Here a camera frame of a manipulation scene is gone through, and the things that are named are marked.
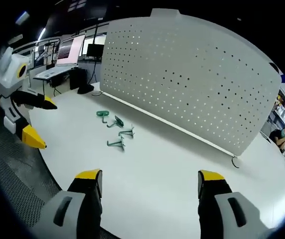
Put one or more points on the white perforated mounting plate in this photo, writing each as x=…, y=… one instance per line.
x=187, y=82

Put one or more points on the storage shelf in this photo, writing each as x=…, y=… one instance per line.
x=283, y=114

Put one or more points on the green loop hook assembly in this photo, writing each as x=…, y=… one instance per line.
x=102, y=114

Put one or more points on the grey desk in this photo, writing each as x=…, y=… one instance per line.
x=51, y=72

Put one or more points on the white round foot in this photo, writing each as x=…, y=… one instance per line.
x=97, y=93

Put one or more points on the black mesh mat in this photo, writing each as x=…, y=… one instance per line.
x=15, y=179

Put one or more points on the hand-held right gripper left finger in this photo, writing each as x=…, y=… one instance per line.
x=82, y=199

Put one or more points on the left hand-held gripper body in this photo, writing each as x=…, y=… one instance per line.
x=9, y=74

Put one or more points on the large display screen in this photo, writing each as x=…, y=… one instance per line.
x=69, y=49

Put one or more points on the black cloth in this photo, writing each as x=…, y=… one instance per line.
x=85, y=89

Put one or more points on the green plate hook assembly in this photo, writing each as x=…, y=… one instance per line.
x=118, y=121

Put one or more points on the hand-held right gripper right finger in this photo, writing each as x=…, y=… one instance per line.
x=219, y=199

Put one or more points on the black monitor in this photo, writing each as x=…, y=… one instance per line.
x=95, y=49

